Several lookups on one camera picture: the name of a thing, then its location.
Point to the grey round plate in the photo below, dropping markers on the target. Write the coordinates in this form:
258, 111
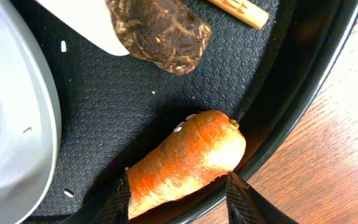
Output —
30, 119

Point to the wooden chopstick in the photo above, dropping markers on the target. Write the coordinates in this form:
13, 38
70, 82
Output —
245, 11

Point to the dark brown food lump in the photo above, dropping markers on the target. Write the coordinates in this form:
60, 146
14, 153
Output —
164, 32

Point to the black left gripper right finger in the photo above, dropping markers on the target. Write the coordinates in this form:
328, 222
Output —
246, 206

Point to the white plastic fork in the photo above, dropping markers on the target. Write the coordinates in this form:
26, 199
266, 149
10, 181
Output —
89, 18

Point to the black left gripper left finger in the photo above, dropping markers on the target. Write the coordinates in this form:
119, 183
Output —
110, 205

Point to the orange carrot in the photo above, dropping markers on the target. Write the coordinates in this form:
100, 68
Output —
200, 149

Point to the round black tray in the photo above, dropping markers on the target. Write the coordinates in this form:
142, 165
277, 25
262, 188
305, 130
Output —
117, 109

